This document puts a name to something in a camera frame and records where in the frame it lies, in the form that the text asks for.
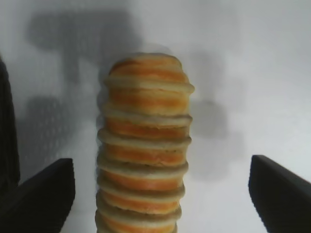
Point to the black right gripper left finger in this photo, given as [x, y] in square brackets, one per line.
[41, 201]

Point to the dark brown woven basket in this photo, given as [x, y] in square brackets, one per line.
[7, 121]

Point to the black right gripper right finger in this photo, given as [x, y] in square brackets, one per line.
[286, 201]

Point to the long striped bread roll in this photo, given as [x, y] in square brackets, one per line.
[145, 145]

